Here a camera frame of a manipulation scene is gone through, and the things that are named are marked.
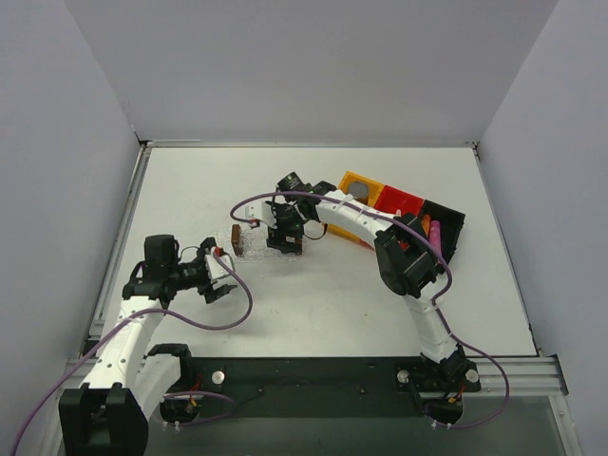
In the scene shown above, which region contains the red plastic bin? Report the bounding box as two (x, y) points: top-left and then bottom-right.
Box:
(360, 183), (425, 253)

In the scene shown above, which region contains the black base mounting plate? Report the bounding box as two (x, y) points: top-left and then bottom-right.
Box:
(160, 356), (481, 425)

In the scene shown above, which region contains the clear textured acrylic tray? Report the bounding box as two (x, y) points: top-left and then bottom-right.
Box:
(209, 225), (300, 263)

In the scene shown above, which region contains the orange toothpaste tube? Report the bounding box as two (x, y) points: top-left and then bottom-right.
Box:
(421, 214), (431, 237)

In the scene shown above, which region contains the yellow plastic bin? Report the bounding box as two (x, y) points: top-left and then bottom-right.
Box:
(328, 171), (385, 243)

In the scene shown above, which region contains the brown wooden tray end block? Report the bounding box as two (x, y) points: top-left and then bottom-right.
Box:
(230, 224), (244, 257)

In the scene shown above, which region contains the pink toothpaste tube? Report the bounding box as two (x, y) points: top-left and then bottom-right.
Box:
(428, 220), (442, 257)

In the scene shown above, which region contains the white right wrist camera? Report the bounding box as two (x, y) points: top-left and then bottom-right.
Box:
(245, 199), (272, 227)

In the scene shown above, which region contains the black plastic bin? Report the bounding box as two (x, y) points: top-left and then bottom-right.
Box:
(416, 199), (466, 263)

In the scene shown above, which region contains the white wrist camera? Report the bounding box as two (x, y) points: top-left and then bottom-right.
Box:
(245, 199), (272, 227)
(204, 247), (235, 283)

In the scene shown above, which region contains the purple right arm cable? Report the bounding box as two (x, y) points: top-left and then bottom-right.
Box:
(229, 189), (511, 430)

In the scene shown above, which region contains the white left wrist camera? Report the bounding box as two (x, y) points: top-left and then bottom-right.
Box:
(204, 247), (235, 283)

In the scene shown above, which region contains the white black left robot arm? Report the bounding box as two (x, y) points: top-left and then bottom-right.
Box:
(58, 235), (235, 455)

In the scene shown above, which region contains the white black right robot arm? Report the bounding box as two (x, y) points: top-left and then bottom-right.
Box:
(247, 173), (481, 399)

